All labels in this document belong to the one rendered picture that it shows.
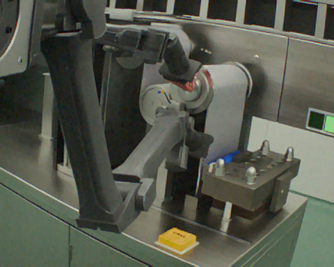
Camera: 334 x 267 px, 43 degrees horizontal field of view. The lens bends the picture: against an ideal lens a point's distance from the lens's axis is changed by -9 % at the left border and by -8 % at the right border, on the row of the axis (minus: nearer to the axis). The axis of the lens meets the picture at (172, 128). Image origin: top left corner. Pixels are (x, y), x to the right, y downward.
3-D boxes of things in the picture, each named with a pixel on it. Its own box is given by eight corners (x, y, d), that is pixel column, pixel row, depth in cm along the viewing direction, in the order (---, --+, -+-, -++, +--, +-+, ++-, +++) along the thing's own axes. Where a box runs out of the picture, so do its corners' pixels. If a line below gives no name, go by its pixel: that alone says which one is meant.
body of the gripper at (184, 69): (191, 85, 118) (183, 66, 112) (159, 76, 123) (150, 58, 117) (203, 67, 120) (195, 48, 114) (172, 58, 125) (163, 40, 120)
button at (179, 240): (157, 243, 112) (158, 235, 112) (173, 234, 118) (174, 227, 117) (180, 253, 108) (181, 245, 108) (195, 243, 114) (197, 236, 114)
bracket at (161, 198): (147, 200, 138) (157, 101, 130) (159, 195, 143) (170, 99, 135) (160, 206, 135) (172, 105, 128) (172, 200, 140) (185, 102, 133)
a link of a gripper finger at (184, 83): (193, 102, 125) (182, 80, 118) (171, 95, 129) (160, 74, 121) (204, 83, 128) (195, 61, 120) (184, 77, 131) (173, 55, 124)
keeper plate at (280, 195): (268, 211, 137) (275, 178, 134) (280, 201, 145) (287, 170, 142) (275, 213, 135) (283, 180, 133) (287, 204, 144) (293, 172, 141)
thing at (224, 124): (198, 171, 135) (207, 109, 130) (234, 156, 154) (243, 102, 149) (200, 172, 135) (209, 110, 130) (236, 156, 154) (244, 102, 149)
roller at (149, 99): (137, 119, 144) (141, 81, 141) (182, 110, 165) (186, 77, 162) (168, 128, 138) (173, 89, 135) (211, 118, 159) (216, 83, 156)
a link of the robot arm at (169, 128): (142, 191, 75) (84, 185, 78) (145, 220, 77) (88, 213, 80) (197, 108, 114) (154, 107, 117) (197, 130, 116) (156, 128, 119)
